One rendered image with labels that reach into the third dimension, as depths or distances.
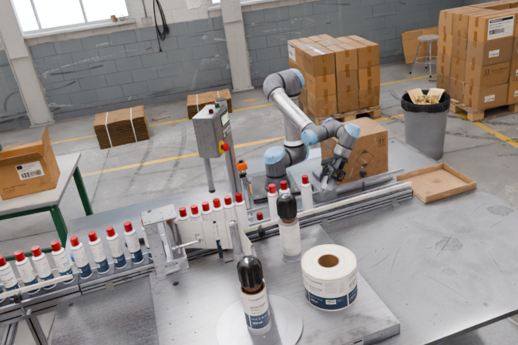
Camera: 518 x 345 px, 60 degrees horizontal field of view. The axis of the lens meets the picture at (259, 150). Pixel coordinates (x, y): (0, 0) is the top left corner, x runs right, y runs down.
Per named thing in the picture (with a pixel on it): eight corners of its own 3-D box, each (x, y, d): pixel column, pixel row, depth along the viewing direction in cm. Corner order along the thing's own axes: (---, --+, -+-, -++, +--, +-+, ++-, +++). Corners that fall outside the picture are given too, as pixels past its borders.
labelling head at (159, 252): (156, 277, 191) (142, 226, 181) (154, 259, 203) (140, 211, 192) (189, 267, 194) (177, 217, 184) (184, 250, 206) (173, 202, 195)
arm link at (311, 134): (254, 73, 228) (313, 135, 203) (272, 68, 233) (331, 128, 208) (251, 91, 236) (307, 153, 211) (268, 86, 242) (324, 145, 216)
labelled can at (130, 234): (132, 266, 201) (121, 228, 192) (132, 259, 205) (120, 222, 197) (144, 262, 202) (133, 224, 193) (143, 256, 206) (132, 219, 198)
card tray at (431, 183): (425, 203, 225) (425, 196, 224) (396, 181, 248) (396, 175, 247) (475, 188, 232) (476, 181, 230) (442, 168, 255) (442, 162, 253)
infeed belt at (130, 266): (81, 291, 196) (78, 283, 194) (82, 279, 203) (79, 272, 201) (411, 195, 232) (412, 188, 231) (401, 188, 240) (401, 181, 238)
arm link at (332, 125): (315, 120, 216) (331, 129, 208) (333, 114, 221) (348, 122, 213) (314, 135, 220) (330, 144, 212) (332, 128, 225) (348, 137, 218)
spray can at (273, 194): (273, 226, 215) (268, 189, 207) (270, 220, 220) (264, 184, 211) (283, 223, 216) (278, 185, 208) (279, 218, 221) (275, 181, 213)
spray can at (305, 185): (305, 216, 219) (301, 179, 211) (301, 211, 224) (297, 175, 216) (315, 213, 221) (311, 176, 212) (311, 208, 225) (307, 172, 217)
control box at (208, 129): (199, 158, 199) (191, 118, 191) (213, 142, 213) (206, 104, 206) (220, 159, 196) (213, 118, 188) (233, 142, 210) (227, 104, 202)
